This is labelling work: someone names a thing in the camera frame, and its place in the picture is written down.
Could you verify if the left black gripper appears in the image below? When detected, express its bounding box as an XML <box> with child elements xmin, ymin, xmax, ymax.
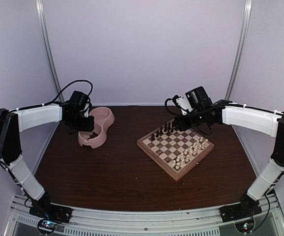
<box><xmin>67</xmin><ymin>112</ymin><xmax>95</xmax><ymax>132</ymax></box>

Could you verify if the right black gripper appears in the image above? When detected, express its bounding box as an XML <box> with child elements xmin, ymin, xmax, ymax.
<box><xmin>173</xmin><ymin>108</ymin><xmax>205</xmax><ymax>131</ymax></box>

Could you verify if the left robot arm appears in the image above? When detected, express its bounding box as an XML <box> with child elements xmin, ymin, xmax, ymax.
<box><xmin>0</xmin><ymin>91</ymin><xmax>94</xmax><ymax>218</ymax></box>

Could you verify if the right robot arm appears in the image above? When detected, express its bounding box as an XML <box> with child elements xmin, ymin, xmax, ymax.
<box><xmin>172</xmin><ymin>86</ymin><xmax>284</xmax><ymax>217</ymax></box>

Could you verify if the wooden chess board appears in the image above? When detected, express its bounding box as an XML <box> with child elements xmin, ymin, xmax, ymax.
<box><xmin>137</xmin><ymin>120</ymin><xmax>214</xmax><ymax>181</ymax></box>

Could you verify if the white chess pieces group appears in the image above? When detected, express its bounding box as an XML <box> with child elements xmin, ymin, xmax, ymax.
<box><xmin>171</xmin><ymin>137</ymin><xmax>209</xmax><ymax>172</ymax></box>

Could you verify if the left circuit board with LEDs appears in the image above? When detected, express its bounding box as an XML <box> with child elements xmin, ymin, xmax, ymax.
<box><xmin>37</xmin><ymin>219</ymin><xmax>57</xmax><ymax>233</ymax></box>

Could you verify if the circuit board with leds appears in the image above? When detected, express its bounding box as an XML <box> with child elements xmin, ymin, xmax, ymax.
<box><xmin>235</xmin><ymin>220</ymin><xmax>255</xmax><ymax>234</ymax></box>
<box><xmin>37</xmin><ymin>219</ymin><xmax>57</xmax><ymax>233</ymax></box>

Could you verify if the right circuit board with LEDs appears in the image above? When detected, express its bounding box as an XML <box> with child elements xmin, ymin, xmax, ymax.
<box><xmin>235</xmin><ymin>220</ymin><xmax>255</xmax><ymax>234</ymax></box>

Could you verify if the pink double pet bowl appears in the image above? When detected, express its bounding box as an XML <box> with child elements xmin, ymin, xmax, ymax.
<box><xmin>78</xmin><ymin>107</ymin><xmax>115</xmax><ymax>148</ymax></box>

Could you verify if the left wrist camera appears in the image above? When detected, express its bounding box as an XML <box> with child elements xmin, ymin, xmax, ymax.
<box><xmin>84</xmin><ymin>101</ymin><xmax>92</xmax><ymax>117</ymax></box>

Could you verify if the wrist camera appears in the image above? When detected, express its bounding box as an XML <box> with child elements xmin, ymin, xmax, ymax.
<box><xmin>84</xmin><ymin>101</ymin><xmax>92</xmax><ymax>117</ymax></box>
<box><xmin>175</xmin><ymin>95</ymin><xmax>193</xmax><ymax>116</ymax></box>

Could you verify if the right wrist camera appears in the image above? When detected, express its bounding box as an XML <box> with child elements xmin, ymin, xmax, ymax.
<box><xmin>175</xmin><ymin>95</ymin><xmax>193</xmax><ymax>116</ymax></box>

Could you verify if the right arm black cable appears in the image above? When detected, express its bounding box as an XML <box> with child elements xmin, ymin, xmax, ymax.
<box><xmin>164</xmin><ymin>95</ymin><xmax>182</xmax><ymax>116</ymax></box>

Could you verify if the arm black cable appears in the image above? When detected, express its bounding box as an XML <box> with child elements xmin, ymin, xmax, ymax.
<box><xmin>50</xmin><ymin>79</ymin><xmax>94</xmax><ymax>104</ymax></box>
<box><xmin>164</xmin><ymin>95</ymin><xmax>182</xmax><ymax>116</ymax></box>

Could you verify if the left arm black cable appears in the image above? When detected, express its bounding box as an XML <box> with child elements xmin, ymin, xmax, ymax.
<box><xmin>50</xmin><ymin>79</ymin><xmax>94</xmax><ymax>104</ymax></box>

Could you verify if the left aluminium frame post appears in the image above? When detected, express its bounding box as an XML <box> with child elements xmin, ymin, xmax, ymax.
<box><xmin>35</xmin><ymin>0</ymin><xmax>61</xmax><ymax>94</ymax></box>

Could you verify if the aluminium frame post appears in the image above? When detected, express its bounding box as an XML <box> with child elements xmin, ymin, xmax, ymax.
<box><xmin>225</xmin><ymin>0</ymin><xmax>252</xmax><ymax>100</ymax></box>
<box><xmin>35</xmin><ymin>0</ymin><xmax>61</xmax><ymax>94</ymax></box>

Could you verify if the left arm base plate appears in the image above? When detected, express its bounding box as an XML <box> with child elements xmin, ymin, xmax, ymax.
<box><xmin>29</xmin><ymin>204</ymin><xmax>72</xmax><ymax>223</ymax></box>

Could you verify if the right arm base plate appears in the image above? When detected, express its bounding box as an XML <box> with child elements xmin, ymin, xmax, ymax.
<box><xmin>220</xmin><ymin>204</ymin><xmax>262</xmax><ymax>223</ymax></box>

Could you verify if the right aluminium frame post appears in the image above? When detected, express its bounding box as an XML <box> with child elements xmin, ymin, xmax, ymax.
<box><xmin>225</xmin><ymin>0</ymin><xmax>252</xmax><ymax>100</ymax></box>

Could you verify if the front aluminium rail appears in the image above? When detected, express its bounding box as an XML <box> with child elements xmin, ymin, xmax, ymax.
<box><xmin>1</xmin><ymin>200</ymin><xmax>284</xmax><ymax>236</ymax></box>

